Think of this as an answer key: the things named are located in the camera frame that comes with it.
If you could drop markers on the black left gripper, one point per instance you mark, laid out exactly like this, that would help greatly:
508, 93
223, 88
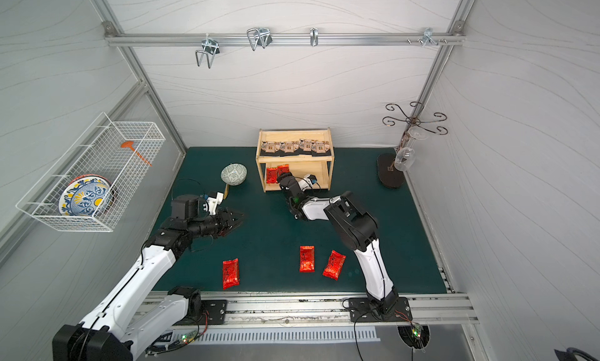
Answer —
222, 223

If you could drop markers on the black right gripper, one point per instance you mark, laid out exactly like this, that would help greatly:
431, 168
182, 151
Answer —
286, 180

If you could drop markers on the red tea bag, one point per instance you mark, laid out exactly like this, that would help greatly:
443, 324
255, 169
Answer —
334, 265
283, 170
271, 175
231, 274
307, 259

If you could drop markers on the brown tea bag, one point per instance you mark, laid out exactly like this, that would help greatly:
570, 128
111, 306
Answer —
305, 146
290, 148
320, 148
269, 149

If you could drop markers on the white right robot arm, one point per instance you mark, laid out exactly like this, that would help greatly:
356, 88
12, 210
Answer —
356, 227

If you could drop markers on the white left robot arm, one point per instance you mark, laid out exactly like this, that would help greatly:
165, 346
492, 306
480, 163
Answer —
110, 332

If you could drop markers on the wooden two-tier shelf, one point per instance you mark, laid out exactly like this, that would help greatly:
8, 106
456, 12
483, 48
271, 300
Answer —
301, 165

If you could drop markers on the patterned ceramic bowl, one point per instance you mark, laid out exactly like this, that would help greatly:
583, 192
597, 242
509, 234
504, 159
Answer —
234, 174

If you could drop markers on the green table mat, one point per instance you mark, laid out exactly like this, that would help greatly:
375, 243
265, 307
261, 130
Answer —
268, 241

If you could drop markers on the metal scroll cup stand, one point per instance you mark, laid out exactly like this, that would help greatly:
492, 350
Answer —
392, 167

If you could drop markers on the clear wine glass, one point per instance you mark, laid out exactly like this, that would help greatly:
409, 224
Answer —
406, 155

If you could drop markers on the orange plastic spatula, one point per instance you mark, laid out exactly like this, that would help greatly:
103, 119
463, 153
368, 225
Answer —
130, 145

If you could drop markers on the blue yellow patterned plate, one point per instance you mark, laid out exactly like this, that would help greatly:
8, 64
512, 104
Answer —
86, 196

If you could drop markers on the metal loop hook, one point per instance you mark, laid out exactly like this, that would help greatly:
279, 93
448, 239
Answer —
259, 37

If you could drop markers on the small metal hook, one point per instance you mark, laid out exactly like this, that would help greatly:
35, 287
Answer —
314, 37

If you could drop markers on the metal double hook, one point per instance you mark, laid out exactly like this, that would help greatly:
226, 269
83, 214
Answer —
209, 48

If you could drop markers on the metal corner hook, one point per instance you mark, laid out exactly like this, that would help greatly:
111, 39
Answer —
427, 39

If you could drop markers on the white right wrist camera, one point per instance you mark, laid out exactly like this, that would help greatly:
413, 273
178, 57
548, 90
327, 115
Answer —
308, 182

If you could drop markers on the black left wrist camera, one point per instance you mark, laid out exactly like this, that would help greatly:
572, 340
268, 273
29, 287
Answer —
185, 207

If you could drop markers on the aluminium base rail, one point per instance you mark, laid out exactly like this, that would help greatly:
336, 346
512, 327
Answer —
255, 309

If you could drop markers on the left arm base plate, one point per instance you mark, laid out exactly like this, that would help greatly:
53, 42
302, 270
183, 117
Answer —
211, 312

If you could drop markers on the white wire basket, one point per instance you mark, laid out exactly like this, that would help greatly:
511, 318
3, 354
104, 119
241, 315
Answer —
95, 152

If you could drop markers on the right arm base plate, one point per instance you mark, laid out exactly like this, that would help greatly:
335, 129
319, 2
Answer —
393, 308

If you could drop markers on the aluminium top rail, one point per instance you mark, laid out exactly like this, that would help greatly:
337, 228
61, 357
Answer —
279, 39

